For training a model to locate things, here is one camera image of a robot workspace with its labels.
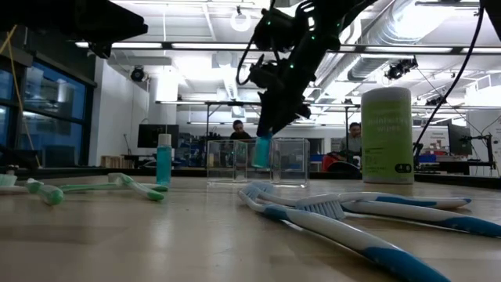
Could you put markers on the black ceiling camera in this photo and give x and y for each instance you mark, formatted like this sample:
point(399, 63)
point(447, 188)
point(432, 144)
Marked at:
point(399, 68)
point(137, 74)

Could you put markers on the blue white toothbrush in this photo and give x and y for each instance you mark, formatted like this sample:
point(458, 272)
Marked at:
point(430, 219)
point(411, 200)
point(332, 231)

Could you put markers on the clear acrylic organizer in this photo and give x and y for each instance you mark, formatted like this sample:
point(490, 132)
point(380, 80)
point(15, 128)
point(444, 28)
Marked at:
point(289, 160)

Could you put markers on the black computer monitor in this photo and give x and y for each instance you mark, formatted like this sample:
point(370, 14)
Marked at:
point(156, 136)
point(458, 139)

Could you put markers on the red chair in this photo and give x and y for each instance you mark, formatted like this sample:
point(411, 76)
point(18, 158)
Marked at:
point(332, 162)

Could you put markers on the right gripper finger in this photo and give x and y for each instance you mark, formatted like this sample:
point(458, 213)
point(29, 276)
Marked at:
point(267, 119)
point(291, 115)

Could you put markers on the green disinfecting wipes canister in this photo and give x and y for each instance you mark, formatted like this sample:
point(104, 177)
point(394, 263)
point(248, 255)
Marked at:
point(387, 137)

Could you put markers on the teal bottle white cap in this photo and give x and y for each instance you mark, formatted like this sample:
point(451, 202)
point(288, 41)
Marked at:
point(262, 152)
point(164, 160)

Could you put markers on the silver ventilation duct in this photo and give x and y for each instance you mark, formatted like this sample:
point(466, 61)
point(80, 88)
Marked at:
point(391, 35)

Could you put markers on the green white toothbrush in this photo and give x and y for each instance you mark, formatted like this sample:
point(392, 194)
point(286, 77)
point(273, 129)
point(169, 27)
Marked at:
point(51, 194)
point(141, 190)
point(98, 187)

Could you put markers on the person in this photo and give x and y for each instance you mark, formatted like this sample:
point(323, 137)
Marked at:
point(239, 132)
point(354, 141)

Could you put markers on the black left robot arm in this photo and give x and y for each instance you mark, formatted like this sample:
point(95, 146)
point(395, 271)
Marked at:
point(78, 19)

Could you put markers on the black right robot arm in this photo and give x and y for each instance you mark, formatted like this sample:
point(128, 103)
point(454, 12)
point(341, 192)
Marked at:
point(321, 23)

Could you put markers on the wooden crate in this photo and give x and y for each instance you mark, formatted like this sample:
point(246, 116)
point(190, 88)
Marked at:
point(117, 161)

